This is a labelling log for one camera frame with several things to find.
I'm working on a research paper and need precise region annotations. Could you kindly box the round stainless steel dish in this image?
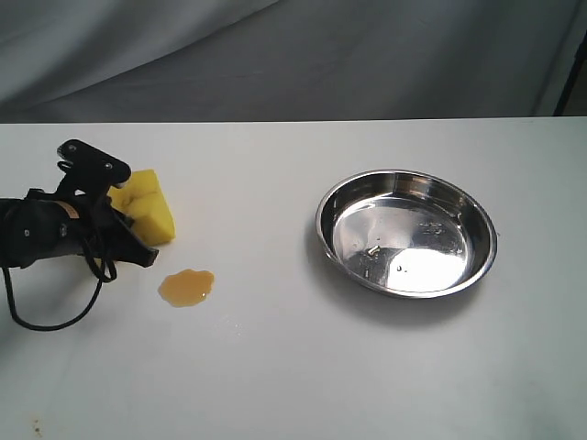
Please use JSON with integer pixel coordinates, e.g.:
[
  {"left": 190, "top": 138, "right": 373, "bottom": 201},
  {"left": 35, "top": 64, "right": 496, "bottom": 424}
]
[{"left": 314, "top": 169, "right": 498, "bottom": 300}]

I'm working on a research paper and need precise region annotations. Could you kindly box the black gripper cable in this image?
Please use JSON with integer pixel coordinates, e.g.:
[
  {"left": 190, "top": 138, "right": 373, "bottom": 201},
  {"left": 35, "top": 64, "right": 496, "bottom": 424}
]
[{"left": 0, "top": 219, "right": 118, "bottom": 332}]

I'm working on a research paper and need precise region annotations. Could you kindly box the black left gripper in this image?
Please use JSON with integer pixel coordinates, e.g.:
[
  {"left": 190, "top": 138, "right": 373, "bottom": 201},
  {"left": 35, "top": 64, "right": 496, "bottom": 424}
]
[{"left": 1, "top": 188, "right": 159, "bottom": 269}]

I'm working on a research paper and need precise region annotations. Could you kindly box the grey backdrop cloth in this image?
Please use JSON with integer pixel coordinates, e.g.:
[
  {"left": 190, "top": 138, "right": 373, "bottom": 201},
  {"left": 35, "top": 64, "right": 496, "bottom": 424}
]
[{"left": 1, "top": 1, "right": 586, "bottom": 123}]

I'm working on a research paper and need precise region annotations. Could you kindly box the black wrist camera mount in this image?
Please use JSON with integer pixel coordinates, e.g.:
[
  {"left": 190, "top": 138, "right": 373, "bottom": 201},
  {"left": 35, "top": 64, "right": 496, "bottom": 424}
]
[{"left": 54, "top": 139, "right": 131, "bottom": 206}]

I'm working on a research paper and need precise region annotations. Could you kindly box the brown liquid spill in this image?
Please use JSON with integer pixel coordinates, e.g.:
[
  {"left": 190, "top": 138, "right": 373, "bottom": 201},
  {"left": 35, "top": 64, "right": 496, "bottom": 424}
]
[{"left": 158, "top": 269, "right": 215, "bottom": 307}]

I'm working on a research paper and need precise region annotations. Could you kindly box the yellow sponge block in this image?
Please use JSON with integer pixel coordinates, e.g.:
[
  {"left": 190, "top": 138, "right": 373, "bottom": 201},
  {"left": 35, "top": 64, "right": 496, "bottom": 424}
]
[{"left": 107, "top": 169, "right": 175, "bottom": 247}]

